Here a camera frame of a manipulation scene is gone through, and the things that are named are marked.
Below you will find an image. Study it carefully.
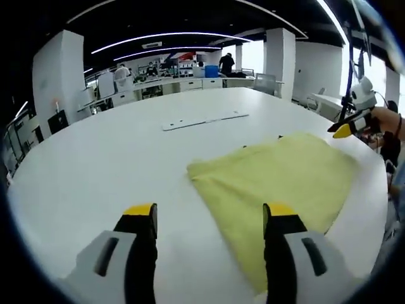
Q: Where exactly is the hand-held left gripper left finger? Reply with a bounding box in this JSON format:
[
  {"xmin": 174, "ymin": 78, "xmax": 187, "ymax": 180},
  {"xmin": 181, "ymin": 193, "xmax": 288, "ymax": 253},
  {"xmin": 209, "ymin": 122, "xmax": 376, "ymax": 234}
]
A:
[{"xmin": 61, "ymin": 203, "xmax": 158, "ymax": 304}]

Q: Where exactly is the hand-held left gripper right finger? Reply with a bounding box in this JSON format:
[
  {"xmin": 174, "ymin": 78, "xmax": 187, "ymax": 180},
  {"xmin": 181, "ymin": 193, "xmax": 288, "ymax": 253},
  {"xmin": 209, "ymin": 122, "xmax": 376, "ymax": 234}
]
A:
[{"xmin": 262, "ymin": 202, "xmax": 373, "ymax": 304}]

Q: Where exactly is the yellow blue grey garment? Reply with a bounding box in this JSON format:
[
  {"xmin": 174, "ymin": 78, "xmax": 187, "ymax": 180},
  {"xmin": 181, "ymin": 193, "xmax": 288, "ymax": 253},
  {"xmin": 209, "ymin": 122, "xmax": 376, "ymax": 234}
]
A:
[{"xmin": 185, "ymin": 132, "xmax": 360, "ymax": 296}]

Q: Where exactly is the person's right hand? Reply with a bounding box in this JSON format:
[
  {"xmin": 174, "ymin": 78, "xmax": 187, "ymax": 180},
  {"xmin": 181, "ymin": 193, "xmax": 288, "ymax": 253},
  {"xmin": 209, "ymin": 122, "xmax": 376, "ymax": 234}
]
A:
[{"xmin": 363, "ymin": 106, "xmax": 401, "ymax": 140}]

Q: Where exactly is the person's blue clothing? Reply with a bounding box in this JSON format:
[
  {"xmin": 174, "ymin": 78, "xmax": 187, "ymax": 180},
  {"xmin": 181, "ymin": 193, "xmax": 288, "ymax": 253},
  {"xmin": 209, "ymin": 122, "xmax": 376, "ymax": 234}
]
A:
[{"xmin": 390, "ymin": 163, "xmax": 405, "ymax": 198}]

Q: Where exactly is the long ceiling light strip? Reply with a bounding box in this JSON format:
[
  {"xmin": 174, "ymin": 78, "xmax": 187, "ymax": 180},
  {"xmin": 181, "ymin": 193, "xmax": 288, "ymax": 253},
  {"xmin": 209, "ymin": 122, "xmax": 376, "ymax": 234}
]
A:
[
  {"xmin": 91, "ymin": 30, "xmax": 254, "ymax": 55},
  {"xmin": 316, "ymin": 0, "xmax": 347, "ymax": 45},
  {"xmin": 14, "ymin": 101, "xmax": 29, "ymax": 118},
  {"xmin": 113, "ymin": 46, "xmax": 223, "ymax": 62}
]

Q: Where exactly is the white square pillar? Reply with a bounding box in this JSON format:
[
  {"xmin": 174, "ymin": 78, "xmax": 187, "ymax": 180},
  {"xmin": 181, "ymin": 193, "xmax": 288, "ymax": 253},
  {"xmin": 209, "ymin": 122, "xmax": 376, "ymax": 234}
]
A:
[
  {"xmin": 32, "ymin": 29, "xmax": 85, "ymax": 127},
  {"xmin": 265, "ymin": 27, "xmax": 297, "ymax": 101}
]

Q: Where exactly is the white table cover plate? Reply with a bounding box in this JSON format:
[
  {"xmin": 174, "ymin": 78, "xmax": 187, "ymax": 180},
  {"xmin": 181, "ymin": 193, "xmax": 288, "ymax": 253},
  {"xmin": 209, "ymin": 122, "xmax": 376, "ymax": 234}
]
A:
[
  {"xmin": 204, "ymin": 110, "xmax": 250, "ymax": 124},
  {"xmin": 161, "ymin": 118, "xmax": 209, "ymax": 132}
]

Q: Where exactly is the black low cabinet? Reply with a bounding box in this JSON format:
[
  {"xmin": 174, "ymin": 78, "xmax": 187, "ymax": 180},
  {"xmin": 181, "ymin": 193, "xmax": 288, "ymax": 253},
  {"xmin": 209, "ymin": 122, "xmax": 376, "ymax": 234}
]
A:
[{"xmin": 47, "ymin": 109, "xmax": 69, "ymax": 136}]

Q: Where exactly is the long white counter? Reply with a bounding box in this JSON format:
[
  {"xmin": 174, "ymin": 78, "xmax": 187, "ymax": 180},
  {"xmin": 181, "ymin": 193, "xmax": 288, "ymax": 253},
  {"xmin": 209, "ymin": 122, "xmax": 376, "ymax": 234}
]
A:
[{"xmin": 78, "ymin": 75, "xmax": 258, "ymax": 112}]

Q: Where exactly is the black metal rack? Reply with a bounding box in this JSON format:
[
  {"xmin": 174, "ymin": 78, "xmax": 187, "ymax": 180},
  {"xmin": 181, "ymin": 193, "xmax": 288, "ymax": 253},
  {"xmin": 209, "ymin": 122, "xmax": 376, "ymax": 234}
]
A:
[{"xmin": 3, "ymin": 121, "xmax": 27, "ymax": 179}]

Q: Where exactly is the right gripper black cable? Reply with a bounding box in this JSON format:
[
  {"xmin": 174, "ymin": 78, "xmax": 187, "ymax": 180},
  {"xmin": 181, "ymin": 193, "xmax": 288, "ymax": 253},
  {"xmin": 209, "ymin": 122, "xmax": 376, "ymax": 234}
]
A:
[{"xmin": 375, "ymin": 91, "xmax": 392, "ymax": 109}]

